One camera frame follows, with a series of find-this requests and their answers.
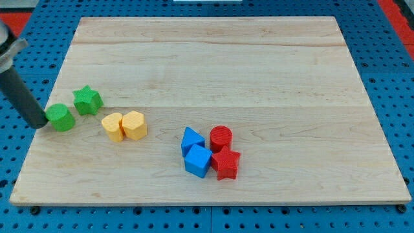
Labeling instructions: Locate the yellow hexagon block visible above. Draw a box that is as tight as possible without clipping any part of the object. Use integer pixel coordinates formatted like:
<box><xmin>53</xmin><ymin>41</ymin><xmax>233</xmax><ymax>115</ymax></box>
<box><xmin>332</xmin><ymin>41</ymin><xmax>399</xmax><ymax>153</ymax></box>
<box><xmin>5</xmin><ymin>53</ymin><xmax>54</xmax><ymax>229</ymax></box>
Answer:
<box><xmin>122</xmin><ymin>111</ymin><xmax>147</xmax><ymax>140</ymax></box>

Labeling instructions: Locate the green cylinder block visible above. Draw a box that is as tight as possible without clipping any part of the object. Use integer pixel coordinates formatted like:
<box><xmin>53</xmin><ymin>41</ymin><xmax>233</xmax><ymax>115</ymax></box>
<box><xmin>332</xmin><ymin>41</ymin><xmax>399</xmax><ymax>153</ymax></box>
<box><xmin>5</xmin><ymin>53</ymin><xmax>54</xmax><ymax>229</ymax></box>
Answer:
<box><xmin>46</xmin><ymin>104</ymin><xmax>76</xmax><ymax>132</ymax></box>

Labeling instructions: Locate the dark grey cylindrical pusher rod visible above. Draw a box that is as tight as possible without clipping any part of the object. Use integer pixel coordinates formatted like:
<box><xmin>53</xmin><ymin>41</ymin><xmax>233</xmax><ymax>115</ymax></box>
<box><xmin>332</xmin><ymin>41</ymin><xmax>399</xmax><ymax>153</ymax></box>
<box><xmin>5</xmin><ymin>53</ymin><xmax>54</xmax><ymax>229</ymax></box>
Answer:
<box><xmin>1</xmin><ymin>67</ymin><xmax>48</xmax><ymax>129</ymax></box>

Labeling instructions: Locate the red star block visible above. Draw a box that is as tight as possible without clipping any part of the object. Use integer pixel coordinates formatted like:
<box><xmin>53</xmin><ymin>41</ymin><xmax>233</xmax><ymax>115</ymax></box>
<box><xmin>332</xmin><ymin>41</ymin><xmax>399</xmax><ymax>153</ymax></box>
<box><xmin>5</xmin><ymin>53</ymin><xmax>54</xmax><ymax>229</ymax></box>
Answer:
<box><xmin>211</xmin><ymin>146</ymin><xmax>241</xmax><ymax>181</ymax></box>

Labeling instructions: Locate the light wooden board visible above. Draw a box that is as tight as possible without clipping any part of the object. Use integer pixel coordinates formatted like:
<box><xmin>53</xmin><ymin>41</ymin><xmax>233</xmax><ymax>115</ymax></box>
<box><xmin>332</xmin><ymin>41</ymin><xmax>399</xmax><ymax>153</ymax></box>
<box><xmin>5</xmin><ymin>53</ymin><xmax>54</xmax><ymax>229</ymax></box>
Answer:
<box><xmin>10</xmin><ymin>17</ymin><xmax>411</xmax><ymax>206</ymax></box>

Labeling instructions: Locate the blue triangle block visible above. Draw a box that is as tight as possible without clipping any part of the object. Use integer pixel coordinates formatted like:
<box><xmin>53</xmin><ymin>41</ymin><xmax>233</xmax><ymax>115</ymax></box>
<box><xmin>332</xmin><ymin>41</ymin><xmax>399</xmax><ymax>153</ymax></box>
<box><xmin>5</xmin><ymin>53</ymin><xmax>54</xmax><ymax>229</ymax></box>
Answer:
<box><xmin>180</xmin><ymin>127</ymin><xmax>205</xmax><ymax>157</ymax></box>

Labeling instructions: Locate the yellow heart block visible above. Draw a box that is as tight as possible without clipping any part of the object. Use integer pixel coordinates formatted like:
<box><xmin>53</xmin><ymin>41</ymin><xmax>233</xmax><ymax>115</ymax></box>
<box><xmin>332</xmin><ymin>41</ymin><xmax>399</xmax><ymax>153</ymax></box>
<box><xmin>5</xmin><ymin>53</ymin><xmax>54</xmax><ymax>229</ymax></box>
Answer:
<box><xmin>101</xmin><ymin>113</ymin><xmax>124</xmax><ymax>142</ymax></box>

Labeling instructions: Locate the silver metal rod mount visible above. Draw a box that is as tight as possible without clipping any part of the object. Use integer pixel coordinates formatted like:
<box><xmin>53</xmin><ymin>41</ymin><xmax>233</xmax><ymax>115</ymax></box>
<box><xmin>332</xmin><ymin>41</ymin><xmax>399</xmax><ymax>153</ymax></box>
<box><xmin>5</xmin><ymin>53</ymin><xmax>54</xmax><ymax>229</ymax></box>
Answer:
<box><xmin>1</xmin><ymin>21</ymin><xmax>28</xmax><ymax>73</ymax></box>

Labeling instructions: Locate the blue cube block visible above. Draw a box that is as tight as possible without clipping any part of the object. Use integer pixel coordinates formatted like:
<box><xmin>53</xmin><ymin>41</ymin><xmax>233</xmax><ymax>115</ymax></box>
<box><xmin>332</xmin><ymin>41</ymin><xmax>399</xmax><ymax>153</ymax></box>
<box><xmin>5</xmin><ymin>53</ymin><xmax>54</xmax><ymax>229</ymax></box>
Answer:
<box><xmin>184</xmin><ymin>144</ymin><xmax>213</xmax><ymax>178</ymax></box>

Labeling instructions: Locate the green star block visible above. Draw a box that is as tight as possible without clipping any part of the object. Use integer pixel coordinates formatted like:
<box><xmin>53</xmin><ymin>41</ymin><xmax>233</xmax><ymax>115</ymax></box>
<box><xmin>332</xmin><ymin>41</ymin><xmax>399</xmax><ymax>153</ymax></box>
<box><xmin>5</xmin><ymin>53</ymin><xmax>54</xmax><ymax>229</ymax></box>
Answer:
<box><xmin>72</xmin><ymin>85</ymin><xmax>104</xmax><ymax>115</ymax></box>

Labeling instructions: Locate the red cylinder block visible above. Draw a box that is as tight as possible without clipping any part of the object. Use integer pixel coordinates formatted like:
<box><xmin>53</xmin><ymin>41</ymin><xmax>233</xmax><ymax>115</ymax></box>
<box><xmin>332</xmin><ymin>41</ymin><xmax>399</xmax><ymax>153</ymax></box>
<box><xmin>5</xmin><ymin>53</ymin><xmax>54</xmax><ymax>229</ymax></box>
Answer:
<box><xmin>210</xmin><ymin>126</ymin><xmax>233</xmax><ymax>153</ymax></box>

